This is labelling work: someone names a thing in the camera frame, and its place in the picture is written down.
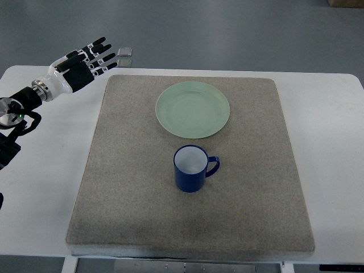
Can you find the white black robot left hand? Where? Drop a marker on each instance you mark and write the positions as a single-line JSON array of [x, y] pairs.
[[77, 69]]

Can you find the blue enamel mug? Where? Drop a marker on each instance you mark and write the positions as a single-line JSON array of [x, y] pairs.
[[192, 165]]

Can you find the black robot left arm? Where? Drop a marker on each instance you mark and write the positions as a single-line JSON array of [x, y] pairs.
[[18, 115]]

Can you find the lower floor socket plate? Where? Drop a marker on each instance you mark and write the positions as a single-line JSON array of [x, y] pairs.
[[124, 63]]

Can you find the floor socket plate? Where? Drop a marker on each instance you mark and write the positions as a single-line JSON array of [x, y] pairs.
[[124, 63], [125, 52]]

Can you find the upper floor socket plate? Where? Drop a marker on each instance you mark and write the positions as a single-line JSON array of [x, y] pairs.
[[125, 52]]

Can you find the light green plate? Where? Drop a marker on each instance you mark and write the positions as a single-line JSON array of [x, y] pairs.
[[192, 110]]

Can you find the beige felt mat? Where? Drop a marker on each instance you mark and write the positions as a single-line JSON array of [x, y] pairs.
[[128, 200]]

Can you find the cardboard box corner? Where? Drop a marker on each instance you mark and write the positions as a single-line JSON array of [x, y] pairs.
[[346, 3]]

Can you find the metal bracket under table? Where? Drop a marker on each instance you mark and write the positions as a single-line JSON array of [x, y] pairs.
[[144, 265]]

